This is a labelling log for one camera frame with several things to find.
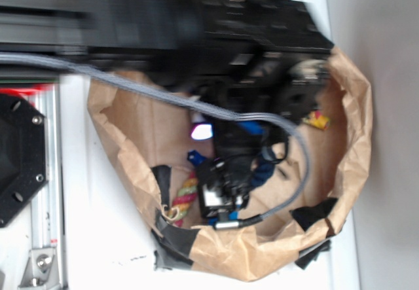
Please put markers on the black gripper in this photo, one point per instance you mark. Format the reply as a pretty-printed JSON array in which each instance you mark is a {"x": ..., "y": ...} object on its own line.
[{"x": 255, "y": 56}]

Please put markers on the aluminium extrusion rail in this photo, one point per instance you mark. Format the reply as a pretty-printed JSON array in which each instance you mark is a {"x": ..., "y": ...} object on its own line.
[{"x": 46, "y": 267}]

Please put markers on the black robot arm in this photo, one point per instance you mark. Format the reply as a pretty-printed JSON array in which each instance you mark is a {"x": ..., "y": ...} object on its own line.
[{"x": 156, "y": 37}]

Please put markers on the black octagonal mount plate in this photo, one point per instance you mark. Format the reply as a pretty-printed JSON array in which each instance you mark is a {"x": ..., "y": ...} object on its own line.
[{"x": 23, "y": 155}]

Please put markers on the crumpled brown paper bag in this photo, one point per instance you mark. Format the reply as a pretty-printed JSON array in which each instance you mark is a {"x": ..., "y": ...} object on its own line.
[{"x": 147, "y": 141}]

